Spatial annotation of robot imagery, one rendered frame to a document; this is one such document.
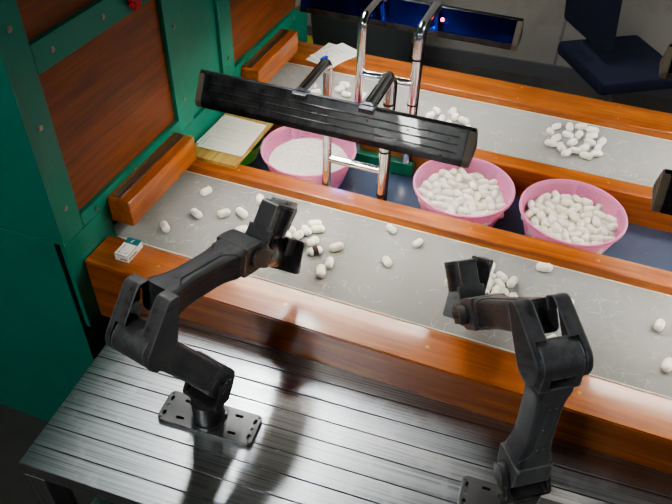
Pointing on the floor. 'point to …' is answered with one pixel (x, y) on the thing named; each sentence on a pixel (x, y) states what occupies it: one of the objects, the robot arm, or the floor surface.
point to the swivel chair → (609, 51)
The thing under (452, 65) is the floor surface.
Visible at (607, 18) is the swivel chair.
